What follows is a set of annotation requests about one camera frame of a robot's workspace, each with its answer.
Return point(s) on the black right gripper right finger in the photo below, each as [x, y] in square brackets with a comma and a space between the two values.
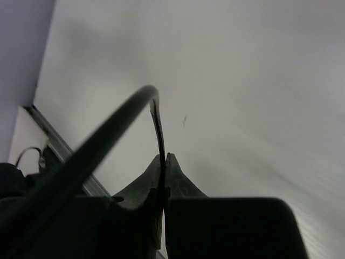
[198, 226]

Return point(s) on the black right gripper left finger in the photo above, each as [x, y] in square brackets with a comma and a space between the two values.
[126, 225]

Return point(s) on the aluminium front rail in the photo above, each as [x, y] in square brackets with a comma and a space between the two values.
[67, 153]

